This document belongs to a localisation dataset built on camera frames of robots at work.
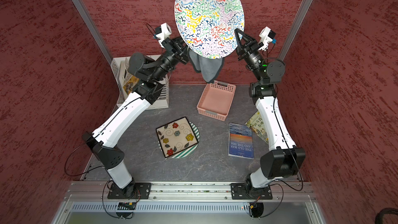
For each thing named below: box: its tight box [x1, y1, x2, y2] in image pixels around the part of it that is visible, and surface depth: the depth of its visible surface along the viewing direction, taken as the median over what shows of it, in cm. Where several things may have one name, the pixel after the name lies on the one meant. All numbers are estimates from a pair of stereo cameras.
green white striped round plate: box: [158, 121, 201, 159], surface depth 89 cm
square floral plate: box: [155, 116, 199, 159], surface depth 94 cm
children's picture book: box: [244, 109, 269, 145], surface depth 99 cm
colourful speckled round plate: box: [174, 0, 246, 60], surface depth 49 cm
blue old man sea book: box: [228, 122, 255, 160], surface depth 92 cm
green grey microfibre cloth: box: [188, 48, 224, 84], surface depth 53 cm
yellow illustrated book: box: [122, 75, 140, 96], surface depth 96 cm
